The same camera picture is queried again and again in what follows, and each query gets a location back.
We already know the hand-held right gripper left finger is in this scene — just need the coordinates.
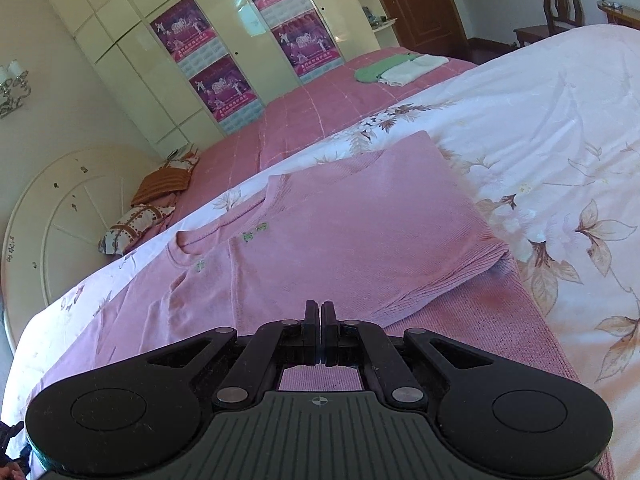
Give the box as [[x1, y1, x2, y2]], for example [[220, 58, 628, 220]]
[[147, 300, 321, 409]]

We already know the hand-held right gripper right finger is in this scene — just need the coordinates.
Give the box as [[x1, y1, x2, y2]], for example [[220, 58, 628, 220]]
[[321, 301, 494, 407]]

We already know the pink knit shirt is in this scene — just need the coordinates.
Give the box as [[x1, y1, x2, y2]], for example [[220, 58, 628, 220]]
[[37, 130, 617, 480]]

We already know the orange striped pillow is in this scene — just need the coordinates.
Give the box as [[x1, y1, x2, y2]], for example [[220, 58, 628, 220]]
[[131, 164, 195, 207]]

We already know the pink checked bedspread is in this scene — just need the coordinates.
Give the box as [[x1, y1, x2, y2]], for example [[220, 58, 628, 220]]
[[165, 47, 478, 226]]

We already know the green folded cloth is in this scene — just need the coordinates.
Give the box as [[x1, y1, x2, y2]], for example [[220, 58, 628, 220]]
[[354, 56, 412, 83]]

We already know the pale folded cloth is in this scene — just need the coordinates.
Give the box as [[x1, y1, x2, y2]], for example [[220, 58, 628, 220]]
[[377, 60, 426, 87]]

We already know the white round headboard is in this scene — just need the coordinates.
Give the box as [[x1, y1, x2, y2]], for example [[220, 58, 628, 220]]
[[2, 145, 168, 356]]

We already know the white folded cloth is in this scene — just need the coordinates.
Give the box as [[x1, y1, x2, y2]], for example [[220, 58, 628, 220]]
[[411, 54, 450, 72]]

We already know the cream corner shelf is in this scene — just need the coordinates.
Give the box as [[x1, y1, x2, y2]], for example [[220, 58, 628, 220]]
[[340, 0, 398, 47]]

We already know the floral white blanket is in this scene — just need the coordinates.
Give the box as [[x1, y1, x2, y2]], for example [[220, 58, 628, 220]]
[[0, 24, 640, 480]]

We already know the cream glossy wardrobe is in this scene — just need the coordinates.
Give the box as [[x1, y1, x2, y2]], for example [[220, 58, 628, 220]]
[[42, 0, 381, 158]]

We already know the brown wooden door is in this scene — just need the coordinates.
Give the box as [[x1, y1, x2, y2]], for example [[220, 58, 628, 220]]
[[357, 0, 468, 61]]

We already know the wooden side table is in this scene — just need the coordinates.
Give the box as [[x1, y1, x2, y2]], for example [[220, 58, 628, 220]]
[[596, 0, 640, 27]]

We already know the glass wall lamp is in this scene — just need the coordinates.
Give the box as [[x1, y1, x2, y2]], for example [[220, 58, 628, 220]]
[[0, 59, 32, 119]]

